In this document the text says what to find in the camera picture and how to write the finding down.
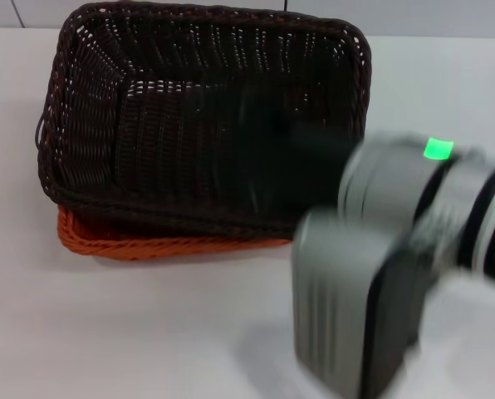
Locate orange woven plastic basket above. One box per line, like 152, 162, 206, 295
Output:
55, 205, 294, 261

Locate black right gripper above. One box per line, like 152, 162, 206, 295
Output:
267, 106, 359, 213

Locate grey ridged wrist camera box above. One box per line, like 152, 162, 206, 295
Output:
291, 207, 425, 399

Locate dark brown woven plastic basket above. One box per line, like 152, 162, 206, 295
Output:
34, 2, 373, 240

